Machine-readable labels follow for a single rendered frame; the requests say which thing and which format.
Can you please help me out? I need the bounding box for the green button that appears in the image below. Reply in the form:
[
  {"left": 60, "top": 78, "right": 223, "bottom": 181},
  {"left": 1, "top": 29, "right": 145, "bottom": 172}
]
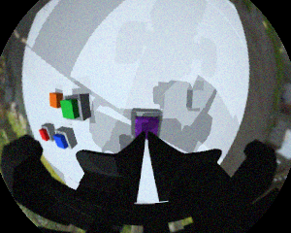
[{"left": 60, "top": 93, "right": 91, "bottom": 121}]

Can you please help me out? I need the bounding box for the orange block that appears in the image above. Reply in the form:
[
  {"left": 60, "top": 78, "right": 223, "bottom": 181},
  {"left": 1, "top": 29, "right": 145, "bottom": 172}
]
[{"left": 49, "top": 92, "right": 63, "bottom": 109}]

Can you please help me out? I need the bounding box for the blue button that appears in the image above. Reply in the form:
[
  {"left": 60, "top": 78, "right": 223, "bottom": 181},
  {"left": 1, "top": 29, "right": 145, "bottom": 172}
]
[{"left": 52, "top": 125, "right": 77, "bottom": 150}]

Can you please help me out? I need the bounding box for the purple button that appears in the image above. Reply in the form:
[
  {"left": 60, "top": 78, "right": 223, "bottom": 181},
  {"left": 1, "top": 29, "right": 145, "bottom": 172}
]
[{"left": 131, "top": 109, "right": 162, "bottom": 139}]

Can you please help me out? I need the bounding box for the red button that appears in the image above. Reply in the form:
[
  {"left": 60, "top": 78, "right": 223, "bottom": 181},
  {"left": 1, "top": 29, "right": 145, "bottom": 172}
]
[{"left": 40, "top": 123, "right": 55, "bottom": 143}]

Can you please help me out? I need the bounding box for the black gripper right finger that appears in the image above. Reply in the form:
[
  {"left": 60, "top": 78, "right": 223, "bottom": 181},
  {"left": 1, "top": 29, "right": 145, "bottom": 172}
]
[{"left": 146, "top": 131, "right": 222, "bottom": 202}]

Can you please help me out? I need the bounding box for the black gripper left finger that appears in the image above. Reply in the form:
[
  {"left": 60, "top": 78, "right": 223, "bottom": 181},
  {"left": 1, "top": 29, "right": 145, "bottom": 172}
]
[{"left": 76, "top": 131, "right": 146, "bottom": 202}]

